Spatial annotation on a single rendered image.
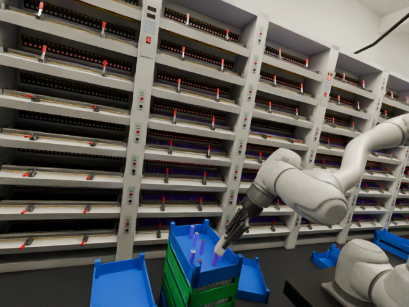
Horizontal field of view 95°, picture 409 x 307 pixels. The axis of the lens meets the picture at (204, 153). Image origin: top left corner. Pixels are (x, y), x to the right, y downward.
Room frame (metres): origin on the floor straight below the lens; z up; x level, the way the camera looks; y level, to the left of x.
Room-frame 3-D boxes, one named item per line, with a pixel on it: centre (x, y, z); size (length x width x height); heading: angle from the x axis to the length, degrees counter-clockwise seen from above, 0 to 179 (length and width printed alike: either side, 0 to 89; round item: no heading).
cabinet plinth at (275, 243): (1.59, -0.53, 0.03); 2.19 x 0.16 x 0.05; 111
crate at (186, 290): (0.75, -0.05, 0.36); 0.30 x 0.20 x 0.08; 27
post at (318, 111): (1.69, -0.87, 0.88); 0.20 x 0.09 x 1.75; 21
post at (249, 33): (1.44, -0.21, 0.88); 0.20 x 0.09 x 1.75; 21
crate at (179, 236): (0.75, -0.05, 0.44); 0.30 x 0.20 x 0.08; 27
